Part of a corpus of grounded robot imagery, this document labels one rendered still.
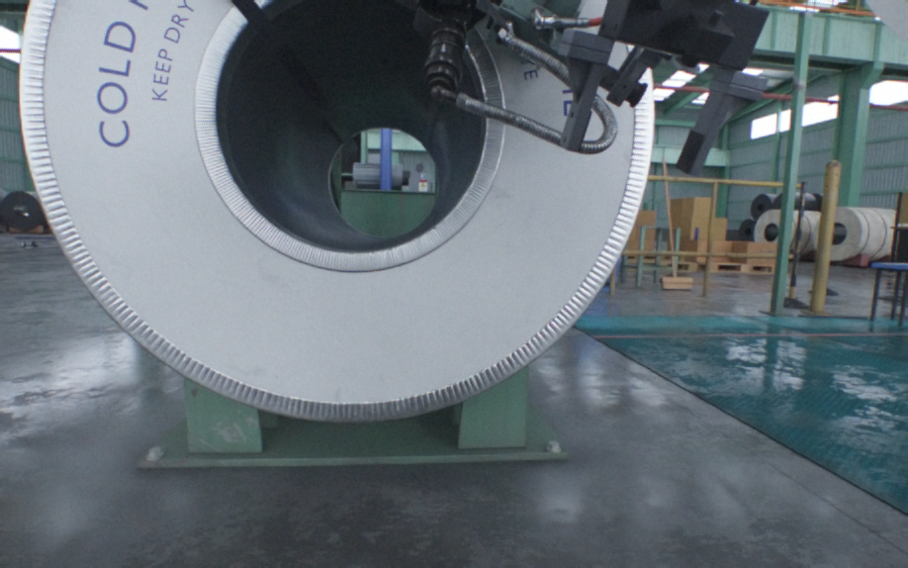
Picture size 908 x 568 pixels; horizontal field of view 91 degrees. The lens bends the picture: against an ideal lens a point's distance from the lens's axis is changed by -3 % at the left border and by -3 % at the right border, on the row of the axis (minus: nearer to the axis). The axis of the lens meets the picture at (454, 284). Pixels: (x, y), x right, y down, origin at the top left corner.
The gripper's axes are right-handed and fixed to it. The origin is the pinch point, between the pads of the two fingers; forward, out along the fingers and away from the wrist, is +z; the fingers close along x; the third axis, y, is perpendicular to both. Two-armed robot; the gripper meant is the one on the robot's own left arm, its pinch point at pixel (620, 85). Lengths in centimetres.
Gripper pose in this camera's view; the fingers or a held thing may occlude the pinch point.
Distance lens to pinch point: 84.4
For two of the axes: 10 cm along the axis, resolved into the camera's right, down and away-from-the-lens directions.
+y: -8.9, -4.4, -0.8
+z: -3.4, 5.5, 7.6
